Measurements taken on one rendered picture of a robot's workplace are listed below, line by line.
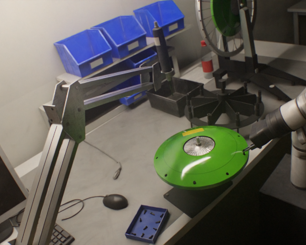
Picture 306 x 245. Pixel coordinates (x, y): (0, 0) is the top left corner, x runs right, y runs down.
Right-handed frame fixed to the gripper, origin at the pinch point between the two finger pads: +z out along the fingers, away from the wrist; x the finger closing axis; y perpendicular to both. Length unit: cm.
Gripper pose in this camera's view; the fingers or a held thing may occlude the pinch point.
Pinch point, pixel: (243, 150)
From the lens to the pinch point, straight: 93.8
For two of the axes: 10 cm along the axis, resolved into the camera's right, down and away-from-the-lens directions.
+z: -5.8, 4.7, 6.7
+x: -4.1, 5.4, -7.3
